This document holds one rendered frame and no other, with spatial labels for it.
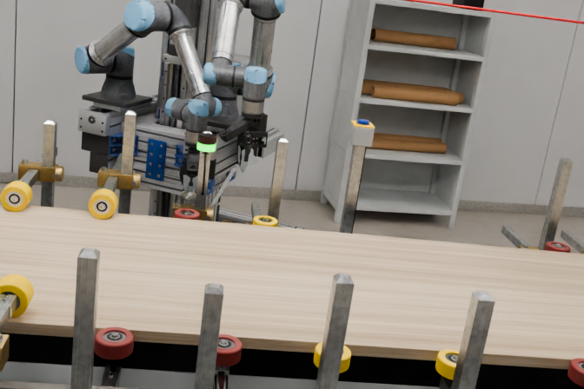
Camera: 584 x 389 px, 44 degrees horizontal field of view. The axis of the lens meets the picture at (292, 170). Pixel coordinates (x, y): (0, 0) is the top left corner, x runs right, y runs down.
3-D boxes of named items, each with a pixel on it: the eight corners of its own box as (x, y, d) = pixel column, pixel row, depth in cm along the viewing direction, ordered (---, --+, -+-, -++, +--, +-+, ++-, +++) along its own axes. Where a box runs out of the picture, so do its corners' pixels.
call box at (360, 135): (347, 141, 246) (350, 120, 244) (367, 143, 247) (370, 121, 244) (350, 147, 239) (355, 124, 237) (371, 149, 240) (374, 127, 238)
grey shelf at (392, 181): (320, 201, 545) (351, -8, 502) (429, 207, 566) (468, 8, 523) (335, 223, 504) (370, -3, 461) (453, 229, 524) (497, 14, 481)
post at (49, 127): (41, 255, 245) (46, 118, 232) (51, 256, 245) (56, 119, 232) (38, 260, 242) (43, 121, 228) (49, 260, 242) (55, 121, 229)
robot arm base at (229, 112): (211, 111, 314) (214, 89, 311) (243, 117, 309) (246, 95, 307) (196, 116, 300) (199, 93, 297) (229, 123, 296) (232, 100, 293)
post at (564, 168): (529, 280, 266) (560, 156, 253) (538, 281, 267) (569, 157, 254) (534, 285, 263) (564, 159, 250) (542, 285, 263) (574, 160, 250)
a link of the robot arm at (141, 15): (105, 78, 312) (176, 23, 276) (74, 79, 301) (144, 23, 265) (97, 52, 314) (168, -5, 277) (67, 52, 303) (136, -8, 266)
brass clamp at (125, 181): (99, 181, 241) (100, 167, 239) (140, 185, 243) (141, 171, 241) (96, 187, 235) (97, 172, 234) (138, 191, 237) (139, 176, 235)
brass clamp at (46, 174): (22, 174, 238) (23, 160, 236) (63, 178, 239) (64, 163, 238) (16, 180, 232) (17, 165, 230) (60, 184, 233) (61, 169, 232)
